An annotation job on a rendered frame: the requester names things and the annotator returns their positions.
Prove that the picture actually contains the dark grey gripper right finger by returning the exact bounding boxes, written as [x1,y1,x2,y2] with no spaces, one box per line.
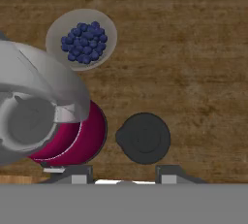
[155,164,207,185]

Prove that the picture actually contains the heap of blueberries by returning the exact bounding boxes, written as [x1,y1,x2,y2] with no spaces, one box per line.
[60,20,109,65]

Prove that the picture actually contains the black blender lid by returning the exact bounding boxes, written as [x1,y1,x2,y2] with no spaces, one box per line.
[114,112,171,166]

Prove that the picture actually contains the pale grey bowl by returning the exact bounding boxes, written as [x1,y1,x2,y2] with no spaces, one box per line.
[45,8,118,73]

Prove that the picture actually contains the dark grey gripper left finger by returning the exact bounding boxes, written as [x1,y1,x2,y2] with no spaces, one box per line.
[42,165,95,185]

